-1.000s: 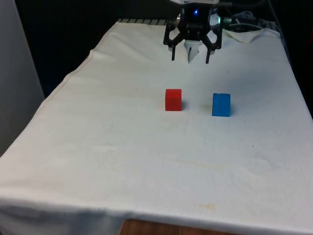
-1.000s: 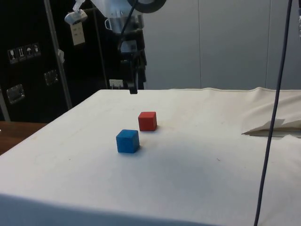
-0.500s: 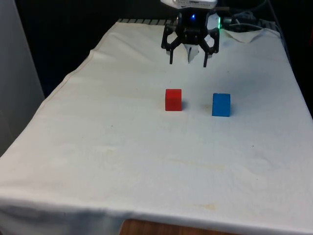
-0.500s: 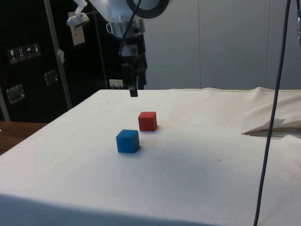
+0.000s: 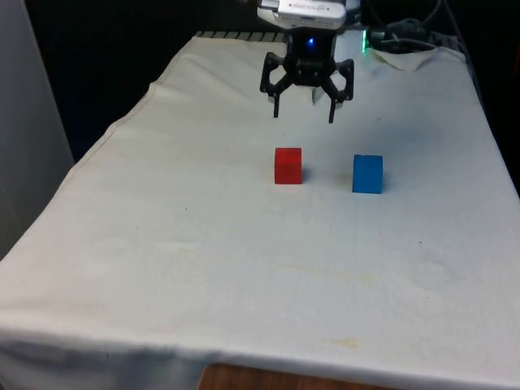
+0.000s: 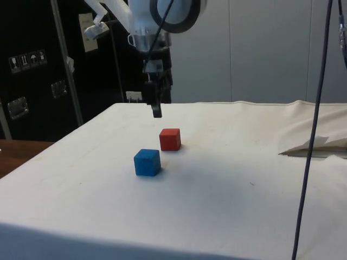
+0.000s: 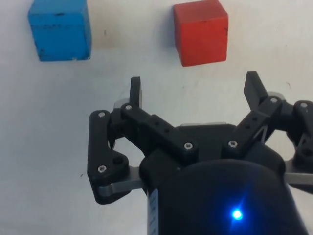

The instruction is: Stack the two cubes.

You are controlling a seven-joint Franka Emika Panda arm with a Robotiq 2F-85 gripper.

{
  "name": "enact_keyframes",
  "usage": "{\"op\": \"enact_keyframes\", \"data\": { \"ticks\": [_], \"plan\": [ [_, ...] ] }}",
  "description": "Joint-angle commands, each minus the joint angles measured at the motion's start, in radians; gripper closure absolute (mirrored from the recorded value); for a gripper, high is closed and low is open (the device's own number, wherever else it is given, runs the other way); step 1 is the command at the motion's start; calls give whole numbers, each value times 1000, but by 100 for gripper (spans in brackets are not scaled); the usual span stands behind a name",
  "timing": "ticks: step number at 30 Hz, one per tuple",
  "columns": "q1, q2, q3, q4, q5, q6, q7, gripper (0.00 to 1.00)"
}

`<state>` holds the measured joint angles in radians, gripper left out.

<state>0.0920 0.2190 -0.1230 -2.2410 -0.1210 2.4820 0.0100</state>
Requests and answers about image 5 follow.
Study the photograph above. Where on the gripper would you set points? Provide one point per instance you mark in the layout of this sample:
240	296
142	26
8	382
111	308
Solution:
310	61

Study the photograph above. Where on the red cube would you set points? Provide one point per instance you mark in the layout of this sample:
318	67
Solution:
288	166

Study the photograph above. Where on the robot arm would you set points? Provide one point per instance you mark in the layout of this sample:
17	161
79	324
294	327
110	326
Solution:
354	42

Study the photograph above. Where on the blue cube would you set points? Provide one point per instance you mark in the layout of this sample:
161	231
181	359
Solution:
367	174

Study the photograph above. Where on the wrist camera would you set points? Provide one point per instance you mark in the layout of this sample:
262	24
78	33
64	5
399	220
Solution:
302	12

